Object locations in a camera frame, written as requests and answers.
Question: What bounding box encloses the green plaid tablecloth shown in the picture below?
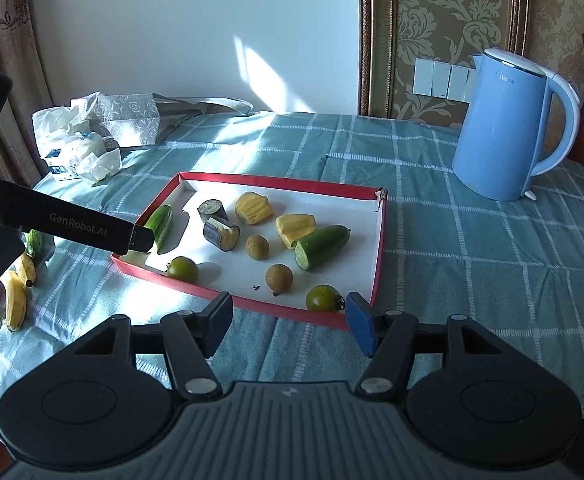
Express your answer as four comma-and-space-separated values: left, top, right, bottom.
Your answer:
0, 110, 584, 426

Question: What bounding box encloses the small whole cucumber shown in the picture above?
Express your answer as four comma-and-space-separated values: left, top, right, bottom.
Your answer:
24, 229, 48, 261

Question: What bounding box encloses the white blue tissue pack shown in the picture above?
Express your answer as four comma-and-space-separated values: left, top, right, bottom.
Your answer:
42, 132, 108, 181

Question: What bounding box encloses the crumpled white tissue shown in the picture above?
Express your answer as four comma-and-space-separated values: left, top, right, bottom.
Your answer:
74, 147, 123, 186

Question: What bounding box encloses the white plastic bag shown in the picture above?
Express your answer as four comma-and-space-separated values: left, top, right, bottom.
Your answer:
32, 92, 103, 158

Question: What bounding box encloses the small green tomato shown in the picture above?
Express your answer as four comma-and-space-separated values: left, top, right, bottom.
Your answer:
305, 284, 346, 313

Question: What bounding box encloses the gold framed damask wall panel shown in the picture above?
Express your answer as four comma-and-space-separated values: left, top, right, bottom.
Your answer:
357, 0, 533, 128

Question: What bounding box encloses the yellow banana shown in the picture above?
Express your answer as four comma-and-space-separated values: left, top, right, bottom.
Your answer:
17, 252, 37, 288
3, 272, 28, 332

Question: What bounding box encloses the long whole cucumber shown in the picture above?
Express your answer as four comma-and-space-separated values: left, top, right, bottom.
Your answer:
143, 204, 174, 253

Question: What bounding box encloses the cut cucumber half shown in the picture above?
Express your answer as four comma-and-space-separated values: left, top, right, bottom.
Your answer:
293, 225, 351, 272

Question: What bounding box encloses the large green tomato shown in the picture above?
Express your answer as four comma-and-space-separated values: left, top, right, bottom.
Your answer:
166, 256, 199, 282

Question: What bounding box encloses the red cardboard box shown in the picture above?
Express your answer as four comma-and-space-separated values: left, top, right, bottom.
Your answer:
111, 172, 389, 331

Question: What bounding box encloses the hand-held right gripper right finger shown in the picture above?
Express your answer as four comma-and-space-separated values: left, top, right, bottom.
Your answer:
344, 291, 508, 401

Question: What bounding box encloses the white light switch panel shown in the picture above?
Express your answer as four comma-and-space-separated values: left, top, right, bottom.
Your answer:
413, 57, 475, 101

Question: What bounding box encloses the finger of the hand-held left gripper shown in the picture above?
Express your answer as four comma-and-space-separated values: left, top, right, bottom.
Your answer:
124, 224, 155, 256

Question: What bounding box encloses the blue electric kettle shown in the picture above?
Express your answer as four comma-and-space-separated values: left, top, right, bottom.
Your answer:
452, 47, 582, 203

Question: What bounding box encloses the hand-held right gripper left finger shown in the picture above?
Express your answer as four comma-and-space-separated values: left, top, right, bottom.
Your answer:
72, 291, 234, 401

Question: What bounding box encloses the small yellow jackfruit piece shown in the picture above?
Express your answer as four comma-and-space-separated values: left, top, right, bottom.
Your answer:
275, 214, 318, 251

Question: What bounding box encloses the patterned beige curtain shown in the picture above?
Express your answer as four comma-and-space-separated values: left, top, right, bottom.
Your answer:
0, 0, 53, 191

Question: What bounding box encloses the grey patterned tissue box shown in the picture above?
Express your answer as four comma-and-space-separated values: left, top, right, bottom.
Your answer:
92, 92, 255, 146

